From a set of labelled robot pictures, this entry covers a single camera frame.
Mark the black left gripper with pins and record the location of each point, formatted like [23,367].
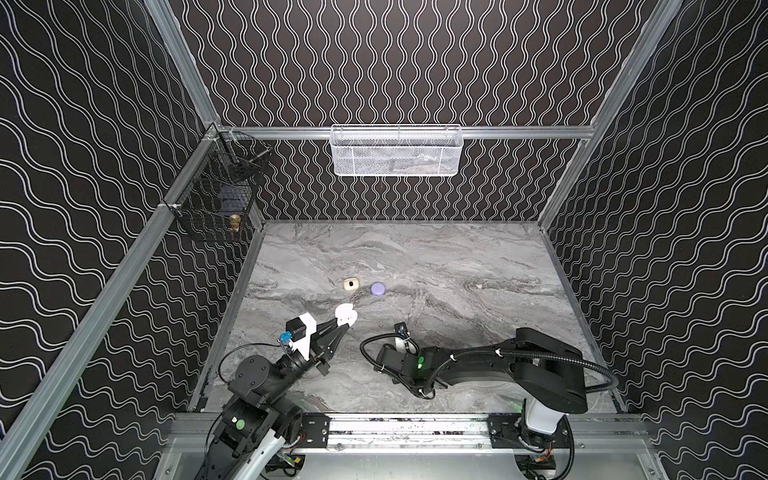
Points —
[318,350]

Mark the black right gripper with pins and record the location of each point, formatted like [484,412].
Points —
[389,359]

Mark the white round earbud case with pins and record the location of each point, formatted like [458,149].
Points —
[345,314]

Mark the cream earbud charging case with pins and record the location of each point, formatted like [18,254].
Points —
[351,284]

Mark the purple round earbud case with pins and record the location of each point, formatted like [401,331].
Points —
[378,289]

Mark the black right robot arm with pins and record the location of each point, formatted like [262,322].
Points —
[554,374]

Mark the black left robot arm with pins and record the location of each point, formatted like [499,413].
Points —
[258,421]

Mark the small brass object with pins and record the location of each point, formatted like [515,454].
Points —
[235,223]

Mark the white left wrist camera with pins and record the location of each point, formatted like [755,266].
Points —
[297,335]

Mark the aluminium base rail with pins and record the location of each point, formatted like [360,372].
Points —
[416,446]

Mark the black wire basket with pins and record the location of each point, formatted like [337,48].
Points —
[225,182]

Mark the white wire mesh basket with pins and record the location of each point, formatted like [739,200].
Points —
[390,150]

